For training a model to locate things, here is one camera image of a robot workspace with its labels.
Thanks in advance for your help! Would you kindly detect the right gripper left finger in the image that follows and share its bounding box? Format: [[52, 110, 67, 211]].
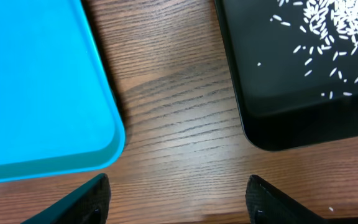
[[22, 173, 111, 224]]

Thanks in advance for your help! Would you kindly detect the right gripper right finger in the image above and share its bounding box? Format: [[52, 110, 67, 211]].
[[245, 175, 328, 224]]

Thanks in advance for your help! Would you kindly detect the white rice pile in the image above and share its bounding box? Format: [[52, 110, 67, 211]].
[[256, 0, 358, 100]]

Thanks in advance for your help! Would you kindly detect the teal plastic tray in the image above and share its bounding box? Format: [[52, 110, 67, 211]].
[[0, 0, 126, 182]]

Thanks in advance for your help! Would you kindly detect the black rectangular tray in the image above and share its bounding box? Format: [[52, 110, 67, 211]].
[[215, 0, 358, 151]]

